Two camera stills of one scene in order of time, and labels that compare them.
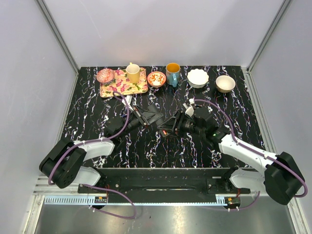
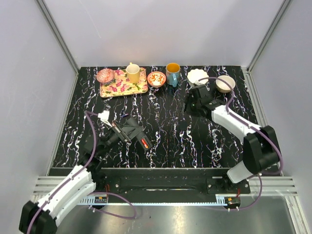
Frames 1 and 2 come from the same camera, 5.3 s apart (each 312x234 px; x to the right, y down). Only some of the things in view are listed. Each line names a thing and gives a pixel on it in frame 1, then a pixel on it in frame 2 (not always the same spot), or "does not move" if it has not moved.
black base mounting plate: [141, 181] does not move
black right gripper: [169, 126] -> [189, 99]
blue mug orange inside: [172, 73] does not move
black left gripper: [146, 115] -> [127, 132]
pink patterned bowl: [105, 76] does not move
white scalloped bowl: [197, 78] does not move
